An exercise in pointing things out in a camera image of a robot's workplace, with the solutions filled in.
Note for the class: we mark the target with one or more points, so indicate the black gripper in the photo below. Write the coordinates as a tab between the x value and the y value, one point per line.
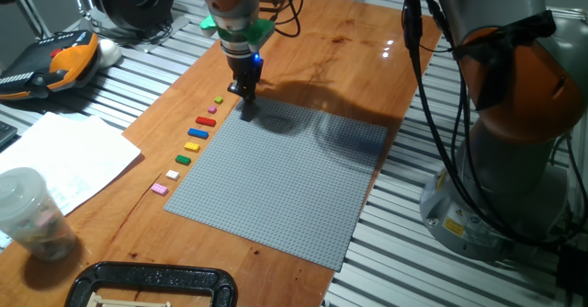
243	68

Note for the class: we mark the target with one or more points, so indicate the gray orange robot arm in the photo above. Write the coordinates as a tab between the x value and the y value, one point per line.
514	91

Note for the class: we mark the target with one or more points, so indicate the small lime Lego plate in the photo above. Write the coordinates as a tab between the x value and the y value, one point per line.
218	99

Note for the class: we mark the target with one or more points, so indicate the small purple Lego plate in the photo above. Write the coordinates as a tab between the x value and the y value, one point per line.
211	109

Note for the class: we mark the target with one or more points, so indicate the long red Lego brick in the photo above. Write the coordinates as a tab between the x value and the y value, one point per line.
206	121

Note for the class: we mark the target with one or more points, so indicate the long blue Lego brick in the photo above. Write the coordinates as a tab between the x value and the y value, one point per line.
198	133

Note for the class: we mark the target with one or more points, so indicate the yellow Lego brick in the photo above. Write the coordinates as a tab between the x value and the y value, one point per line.
192	146

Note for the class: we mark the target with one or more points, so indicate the dark green Lego brick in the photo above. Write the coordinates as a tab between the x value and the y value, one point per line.
183	160

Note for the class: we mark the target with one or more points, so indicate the gray Lego baseplate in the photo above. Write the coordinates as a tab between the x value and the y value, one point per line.
275	183

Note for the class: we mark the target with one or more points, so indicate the white Lego brick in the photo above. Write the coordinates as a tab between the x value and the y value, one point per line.
172	174

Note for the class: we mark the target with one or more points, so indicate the light pink Lego brick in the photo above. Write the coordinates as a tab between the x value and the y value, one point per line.
159	189

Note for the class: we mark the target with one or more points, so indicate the glossy wooden board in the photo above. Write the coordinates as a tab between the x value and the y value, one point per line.
321	45

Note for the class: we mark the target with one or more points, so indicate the white paper sheets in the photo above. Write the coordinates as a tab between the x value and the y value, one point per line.
69	155

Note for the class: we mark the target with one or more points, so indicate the orange black teach pendant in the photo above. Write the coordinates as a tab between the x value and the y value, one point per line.
55	63

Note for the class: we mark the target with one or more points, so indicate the black metal C-clamp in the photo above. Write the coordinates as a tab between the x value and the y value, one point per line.
151	275

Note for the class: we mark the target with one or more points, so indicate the black keyboard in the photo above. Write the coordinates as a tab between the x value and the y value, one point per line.
5	134

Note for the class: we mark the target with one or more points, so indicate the clear plastic cup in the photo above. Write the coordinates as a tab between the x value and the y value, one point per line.
32	215

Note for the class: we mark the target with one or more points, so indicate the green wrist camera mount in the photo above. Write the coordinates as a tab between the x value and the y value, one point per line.
248	33

